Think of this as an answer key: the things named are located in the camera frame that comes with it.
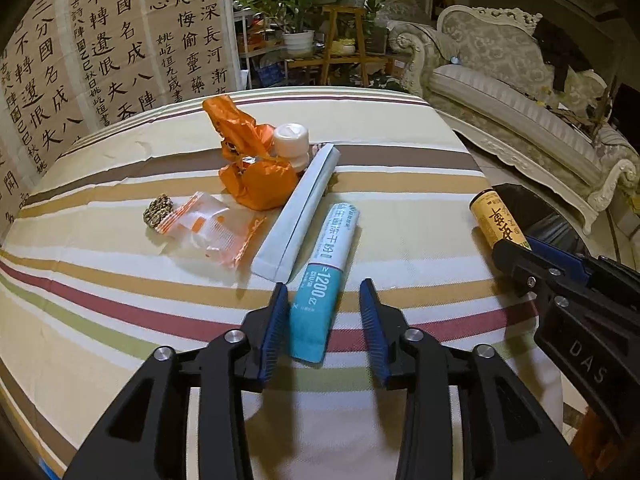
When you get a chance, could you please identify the white metal shelf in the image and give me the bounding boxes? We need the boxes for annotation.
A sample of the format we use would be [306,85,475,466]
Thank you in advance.
[235,10,287,94]

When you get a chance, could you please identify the trash bin with black bag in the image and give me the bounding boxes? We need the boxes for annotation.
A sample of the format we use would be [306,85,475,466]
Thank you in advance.
[492,182,587,261]

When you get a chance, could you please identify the wooden plant stand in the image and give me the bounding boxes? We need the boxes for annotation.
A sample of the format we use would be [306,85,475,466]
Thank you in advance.
[285,5,397,89]

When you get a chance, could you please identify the black jacket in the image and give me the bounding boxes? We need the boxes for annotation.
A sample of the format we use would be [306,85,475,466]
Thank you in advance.
[531,19,597,87]

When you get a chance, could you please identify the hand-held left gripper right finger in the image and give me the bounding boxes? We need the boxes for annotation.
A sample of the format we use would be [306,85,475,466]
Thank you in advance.
[359,277,586,480]

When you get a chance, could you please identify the grey paper sleeve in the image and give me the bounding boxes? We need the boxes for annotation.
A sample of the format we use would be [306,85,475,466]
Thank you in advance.
[251,142,341,282]

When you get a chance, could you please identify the white plastic bottle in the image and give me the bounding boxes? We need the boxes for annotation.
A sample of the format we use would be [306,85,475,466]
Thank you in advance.
[272,123,311,175]

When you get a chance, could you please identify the patterned armchair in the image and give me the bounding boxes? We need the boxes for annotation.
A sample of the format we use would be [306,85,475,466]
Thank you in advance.
[387,19,442,97]

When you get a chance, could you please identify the ornate white sofa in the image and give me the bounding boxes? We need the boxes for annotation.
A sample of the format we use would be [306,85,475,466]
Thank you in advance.
[420,4,640,234]

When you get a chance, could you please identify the leafy plant in white pot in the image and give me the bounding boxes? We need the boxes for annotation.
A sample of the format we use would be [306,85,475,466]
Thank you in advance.
[230,0,322,59]

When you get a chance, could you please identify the clear zip bag orange print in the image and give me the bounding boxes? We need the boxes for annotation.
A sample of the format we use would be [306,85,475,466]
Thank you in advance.
[159,191,267,269]

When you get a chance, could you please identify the teal and white packet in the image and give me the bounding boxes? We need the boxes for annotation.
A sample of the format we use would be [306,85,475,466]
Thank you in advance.
[290,202,362,363]

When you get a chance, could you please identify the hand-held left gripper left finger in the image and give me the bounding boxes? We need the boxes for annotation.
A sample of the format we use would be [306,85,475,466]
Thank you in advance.
[64,282,291,480]

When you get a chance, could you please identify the seeded snack piece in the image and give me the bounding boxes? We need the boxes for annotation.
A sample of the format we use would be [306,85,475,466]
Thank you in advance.
[142,194,175,231]

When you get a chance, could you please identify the dark bottle with yellow label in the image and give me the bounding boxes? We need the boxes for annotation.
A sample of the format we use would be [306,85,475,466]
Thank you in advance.
[470,187,529,252]

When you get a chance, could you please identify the striped tablecloth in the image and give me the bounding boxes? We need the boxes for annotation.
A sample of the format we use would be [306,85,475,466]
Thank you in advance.
[0,87,576,480]

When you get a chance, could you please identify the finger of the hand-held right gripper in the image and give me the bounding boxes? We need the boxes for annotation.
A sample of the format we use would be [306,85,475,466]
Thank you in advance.
[492,239,572,312]
[525,236,640,302]

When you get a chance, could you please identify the orange plastic bag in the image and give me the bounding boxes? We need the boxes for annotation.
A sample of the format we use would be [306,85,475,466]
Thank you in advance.
[202,96,298,211]

